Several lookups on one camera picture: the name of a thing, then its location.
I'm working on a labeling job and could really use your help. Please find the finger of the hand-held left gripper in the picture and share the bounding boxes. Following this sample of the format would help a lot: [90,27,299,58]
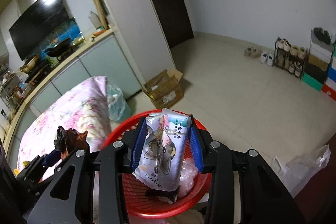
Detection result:
[17,151,63,180]
[24,165,63,188]

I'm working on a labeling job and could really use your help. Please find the black range hood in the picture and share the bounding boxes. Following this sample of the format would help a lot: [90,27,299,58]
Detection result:
[9,0,78,62]

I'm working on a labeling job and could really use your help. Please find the black gas stove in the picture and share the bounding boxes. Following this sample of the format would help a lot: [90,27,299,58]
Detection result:
[25,43,86,75]

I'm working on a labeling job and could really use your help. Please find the metal spice rack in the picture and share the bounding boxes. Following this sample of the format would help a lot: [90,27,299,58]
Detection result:
[0,70,24,109]

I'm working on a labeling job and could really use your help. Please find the wooden cutting board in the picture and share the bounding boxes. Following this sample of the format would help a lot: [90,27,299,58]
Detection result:
[94,0,109,30]

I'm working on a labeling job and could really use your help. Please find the cardboard box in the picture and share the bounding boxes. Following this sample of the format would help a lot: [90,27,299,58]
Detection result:
[142,69,184,109]

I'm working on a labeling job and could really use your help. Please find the red plastic basket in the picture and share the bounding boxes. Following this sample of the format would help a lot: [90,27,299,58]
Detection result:
[101,110,218,218]

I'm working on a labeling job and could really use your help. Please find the translucent plastic bottle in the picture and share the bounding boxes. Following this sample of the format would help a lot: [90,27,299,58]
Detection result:
[88,11,101,30]

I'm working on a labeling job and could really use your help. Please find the large crumpled plastic bag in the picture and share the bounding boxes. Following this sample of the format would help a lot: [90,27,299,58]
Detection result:
[270,145,331,197]

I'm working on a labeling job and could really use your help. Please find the stack of shoe boxes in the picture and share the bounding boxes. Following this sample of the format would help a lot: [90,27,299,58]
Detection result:
[301,38,336,101]

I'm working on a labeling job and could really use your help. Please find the golden cooking pot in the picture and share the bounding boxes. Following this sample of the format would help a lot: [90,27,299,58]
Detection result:
[20,56,40,73]

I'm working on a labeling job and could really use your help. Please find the brown snack wrapper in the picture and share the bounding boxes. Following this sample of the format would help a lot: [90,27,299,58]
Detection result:
[54,126,90,160]

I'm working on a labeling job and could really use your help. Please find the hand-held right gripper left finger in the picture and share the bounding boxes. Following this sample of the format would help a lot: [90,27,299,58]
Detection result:
[28,118,146,224]

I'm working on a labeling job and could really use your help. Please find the kitchen base cabinets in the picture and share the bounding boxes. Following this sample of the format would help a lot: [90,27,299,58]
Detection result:
[0,28,147,140]

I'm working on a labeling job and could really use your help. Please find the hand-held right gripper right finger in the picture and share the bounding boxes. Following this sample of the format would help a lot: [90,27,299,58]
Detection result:
[189,115,305,224]

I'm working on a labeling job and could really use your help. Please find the clear plastic bag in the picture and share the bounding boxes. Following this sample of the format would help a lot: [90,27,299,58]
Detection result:
[178,158,200,198]

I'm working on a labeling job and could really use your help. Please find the black shoe rack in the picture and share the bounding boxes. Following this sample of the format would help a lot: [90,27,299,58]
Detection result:
[272,37,309,80]

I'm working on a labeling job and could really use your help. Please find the black wrapper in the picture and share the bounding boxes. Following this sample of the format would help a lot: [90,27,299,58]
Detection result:
[146,187,179,203]

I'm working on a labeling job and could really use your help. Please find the black wok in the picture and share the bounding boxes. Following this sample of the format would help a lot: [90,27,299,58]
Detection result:
[43,39,72,56]

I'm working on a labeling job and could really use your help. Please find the cartoon print tissue pack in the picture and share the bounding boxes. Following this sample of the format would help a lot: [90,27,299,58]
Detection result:
[133,108,190,191]

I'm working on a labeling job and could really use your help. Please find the pair of black shoes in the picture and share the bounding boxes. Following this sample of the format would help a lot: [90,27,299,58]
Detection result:
[312,27,332,44]

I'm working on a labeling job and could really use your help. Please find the teal bin with liner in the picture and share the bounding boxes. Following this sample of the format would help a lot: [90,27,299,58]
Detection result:
[106,84,132,122]

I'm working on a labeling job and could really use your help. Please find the pink floral blanket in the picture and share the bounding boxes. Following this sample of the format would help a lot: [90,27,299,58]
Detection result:
[14,76,118,180]

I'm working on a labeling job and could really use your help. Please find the group of light sneakers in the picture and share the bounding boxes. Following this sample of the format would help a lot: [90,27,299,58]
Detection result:
[277,39,307,77]

